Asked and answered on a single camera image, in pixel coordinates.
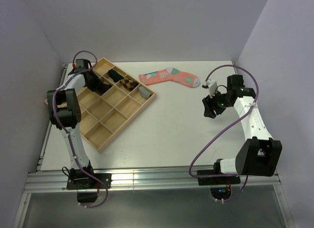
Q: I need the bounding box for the wooden compartment tray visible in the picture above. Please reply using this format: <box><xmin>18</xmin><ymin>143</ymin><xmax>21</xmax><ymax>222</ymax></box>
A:
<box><xmin>44</xmin><ymin>57</ymin><xmax>157</xmax><ymax>154</ymax></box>

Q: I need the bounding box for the brown argyle rolled sock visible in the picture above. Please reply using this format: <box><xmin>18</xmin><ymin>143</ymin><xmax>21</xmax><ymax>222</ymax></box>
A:
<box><xmin>120</xmin><ymin>77</ymin><xmax>139</xmax><ymax>91</ymax></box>

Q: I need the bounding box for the dark blue rolled sock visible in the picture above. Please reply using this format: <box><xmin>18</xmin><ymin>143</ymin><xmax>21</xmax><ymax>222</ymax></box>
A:
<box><xmin>108</xmin><ymin>69</ymin><xmax>123</xmax><ymax>83</ymax></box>

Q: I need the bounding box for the pink patterned sock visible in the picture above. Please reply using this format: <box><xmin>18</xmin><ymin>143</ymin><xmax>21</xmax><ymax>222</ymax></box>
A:
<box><xmin>138</xmin><ymin>67</ymin><xmax>201</xmax><ymax>88</ymax></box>

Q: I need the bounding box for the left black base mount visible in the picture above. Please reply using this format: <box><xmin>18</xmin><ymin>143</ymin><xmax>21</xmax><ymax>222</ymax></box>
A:
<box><xmin>66</xmin><ymin>173</ymin><xmax>112</xmax><ymax>203</ymax></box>

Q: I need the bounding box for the grey sock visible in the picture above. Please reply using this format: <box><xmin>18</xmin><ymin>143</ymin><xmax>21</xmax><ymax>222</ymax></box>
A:
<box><xmin>138</xmin><ymin>86</ymin><xmax>152</xmax><ymax>99</ymax></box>

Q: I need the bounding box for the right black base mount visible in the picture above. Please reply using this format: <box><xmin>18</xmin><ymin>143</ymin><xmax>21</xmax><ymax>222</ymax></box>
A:
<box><xmin>197</xmin><ymin>169</ymin><xmax>241</xmax><ymax>201</ymax></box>

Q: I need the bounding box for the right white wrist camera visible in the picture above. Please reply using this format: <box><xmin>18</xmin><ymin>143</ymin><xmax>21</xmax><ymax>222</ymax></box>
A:
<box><xmin>202</xmin><ymin>79</ymin><xmax>218</xmax><ymax>97</ymax></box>

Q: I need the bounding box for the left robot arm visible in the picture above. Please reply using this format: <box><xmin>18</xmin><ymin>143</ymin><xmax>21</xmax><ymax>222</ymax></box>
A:
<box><xmin>47</xmin><ymin>59</ymin><xmax>111</xmax><ymax>188</ymax></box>

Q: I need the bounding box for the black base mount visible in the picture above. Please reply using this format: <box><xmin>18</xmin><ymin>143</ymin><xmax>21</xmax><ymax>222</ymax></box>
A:
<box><xmin>197</xmin><ymin>169</ymin><xmax>241</xmax><ymax>201</ymax></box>
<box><xmin>66</xmin><ymin>173</ymin><xmax>112</xmax><ymax>203</ymax></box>

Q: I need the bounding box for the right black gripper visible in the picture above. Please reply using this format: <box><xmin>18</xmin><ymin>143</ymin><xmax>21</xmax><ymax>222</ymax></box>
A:
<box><xmin>202</xmin><ymin>88</ymin><xmax>232</xmax><ymax>119</ymax></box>

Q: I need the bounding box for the aluminium frame rail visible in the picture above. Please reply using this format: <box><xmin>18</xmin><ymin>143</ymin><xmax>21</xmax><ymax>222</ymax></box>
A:
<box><xmin>23</xmin><ymin>164</ymin><xmax>282</xmax><ymax>194</ymax></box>

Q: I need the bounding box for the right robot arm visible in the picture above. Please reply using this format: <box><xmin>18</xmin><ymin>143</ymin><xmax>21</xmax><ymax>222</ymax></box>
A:
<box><xmin>202</xmin><ymin>75</ymin><xmax>282</xmax><ymax>184</ymax></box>

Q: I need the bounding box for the brown striped sock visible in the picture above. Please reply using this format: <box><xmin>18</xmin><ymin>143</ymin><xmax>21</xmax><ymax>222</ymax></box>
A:
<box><xmin>97</xmin><ymin>83</ymin><xmax>112</xmax><ymax>96</ymax></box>

